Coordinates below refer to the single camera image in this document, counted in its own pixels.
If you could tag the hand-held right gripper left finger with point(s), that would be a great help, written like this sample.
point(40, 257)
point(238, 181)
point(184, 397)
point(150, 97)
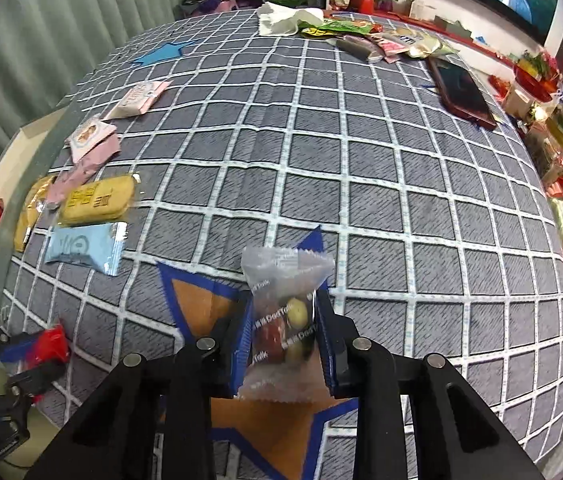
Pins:
point(240, 345)

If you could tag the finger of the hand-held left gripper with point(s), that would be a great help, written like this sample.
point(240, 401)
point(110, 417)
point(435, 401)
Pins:
point(31, 377)
point(20, 347)

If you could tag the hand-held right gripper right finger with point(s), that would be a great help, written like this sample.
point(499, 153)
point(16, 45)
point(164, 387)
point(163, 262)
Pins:
point(325, 347)

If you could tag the clear packet of mixed nuts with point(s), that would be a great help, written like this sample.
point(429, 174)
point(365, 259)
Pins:
point(281, 320)

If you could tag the light blue snack packet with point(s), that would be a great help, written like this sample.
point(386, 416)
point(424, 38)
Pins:
point(79, 247)

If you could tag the yellow foil snack packet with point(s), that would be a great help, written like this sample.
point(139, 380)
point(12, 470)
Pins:
point(31, 210)

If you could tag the yellow biscuit packet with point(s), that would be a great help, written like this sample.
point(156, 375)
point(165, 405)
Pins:
point(96, 200)

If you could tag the white cardboard box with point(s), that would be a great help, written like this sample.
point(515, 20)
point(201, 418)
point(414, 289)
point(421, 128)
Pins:
point(11, 175)

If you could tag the plain pink snack packet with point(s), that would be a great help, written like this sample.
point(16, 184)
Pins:
point(86, 167)

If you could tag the white and pink crisp packet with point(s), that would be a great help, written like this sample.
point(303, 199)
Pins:
point(136, 100)
point(89, 135)

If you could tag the smartphone in red case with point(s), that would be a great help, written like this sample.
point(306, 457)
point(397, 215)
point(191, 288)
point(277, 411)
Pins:
point(461, 90)

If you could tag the brown snack packet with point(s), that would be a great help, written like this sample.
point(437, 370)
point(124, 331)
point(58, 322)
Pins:
point(359, 49)

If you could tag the pink and red snack packet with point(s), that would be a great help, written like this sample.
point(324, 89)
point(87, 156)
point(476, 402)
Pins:
point(394, 47)

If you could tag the green curtain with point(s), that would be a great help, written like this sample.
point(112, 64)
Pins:
point(61, 35)

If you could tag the pale green snack packet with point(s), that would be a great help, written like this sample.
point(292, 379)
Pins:
point(431, 47)

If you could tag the pile of assorted snack boxes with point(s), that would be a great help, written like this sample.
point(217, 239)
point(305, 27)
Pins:
point(561, 130)

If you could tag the white cloth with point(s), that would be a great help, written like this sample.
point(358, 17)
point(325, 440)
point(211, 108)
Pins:
point(281, 20)

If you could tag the purple plastic stool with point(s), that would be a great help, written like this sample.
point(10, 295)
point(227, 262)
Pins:
point(219, 6)

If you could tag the green box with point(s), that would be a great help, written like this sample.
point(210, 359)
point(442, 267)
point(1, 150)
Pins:
point(449, 23)

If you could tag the red vase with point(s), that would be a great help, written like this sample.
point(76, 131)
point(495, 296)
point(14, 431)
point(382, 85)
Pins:
point(363, 0)

